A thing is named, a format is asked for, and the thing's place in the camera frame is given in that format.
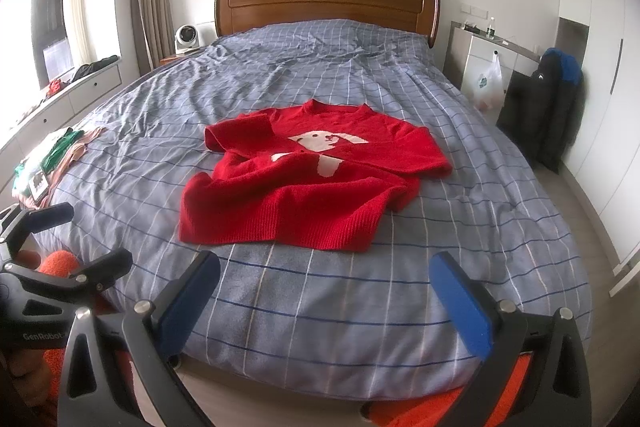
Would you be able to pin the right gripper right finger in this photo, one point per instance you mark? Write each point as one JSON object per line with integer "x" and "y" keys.
{"x": 555, "y": 389}

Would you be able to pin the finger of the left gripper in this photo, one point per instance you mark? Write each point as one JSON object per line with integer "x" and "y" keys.
{"x": 62, "y": 277}
{"x": 18, "y": 223}

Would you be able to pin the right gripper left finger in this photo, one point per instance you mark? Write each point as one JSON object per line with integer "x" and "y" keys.
{"x": 94, "y": 392}

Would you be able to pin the red knit sweater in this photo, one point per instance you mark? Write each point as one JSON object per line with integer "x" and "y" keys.
{"x": 316, "y": 176}

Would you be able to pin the dark clothes on bench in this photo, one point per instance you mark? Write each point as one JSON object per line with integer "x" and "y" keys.
{"x": 90, "y": 68}

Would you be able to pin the person's left hand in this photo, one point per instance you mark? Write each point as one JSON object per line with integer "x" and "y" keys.
{"x": 29, "y": 373}

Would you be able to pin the patterned folded garment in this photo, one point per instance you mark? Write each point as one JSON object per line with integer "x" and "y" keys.
{"x": 38, "y": 186}

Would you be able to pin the green folded garment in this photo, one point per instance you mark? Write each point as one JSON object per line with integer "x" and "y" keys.
{"x": 48, "y": 155}

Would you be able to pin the orange fuzzy sleeve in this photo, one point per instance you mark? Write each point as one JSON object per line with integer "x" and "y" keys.
{"x": 426, "y": 411}

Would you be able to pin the red item on bench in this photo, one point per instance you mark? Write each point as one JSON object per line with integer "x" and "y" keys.
{"x": 55, "y": 87}

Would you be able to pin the blue plaid bed cover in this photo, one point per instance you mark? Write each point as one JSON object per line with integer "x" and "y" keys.
{"x": 341, "y": 324}

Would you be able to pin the black and blue jacket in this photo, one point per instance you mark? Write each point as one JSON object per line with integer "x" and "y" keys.
{"x": 539, "y": 109}

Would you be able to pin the brown wooden headboard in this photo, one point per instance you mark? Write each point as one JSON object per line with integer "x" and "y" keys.
{"x": 419, "y": 16}

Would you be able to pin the white plastic bag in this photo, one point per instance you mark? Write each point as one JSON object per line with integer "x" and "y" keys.
{"x": 483, "y": 83}

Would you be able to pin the white bedside cabinet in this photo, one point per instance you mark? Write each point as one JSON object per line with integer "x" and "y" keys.
{"x": 515, "y": 61}

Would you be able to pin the white wardrobe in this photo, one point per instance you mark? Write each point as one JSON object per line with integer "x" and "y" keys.
{"x": 604, "y": 158}

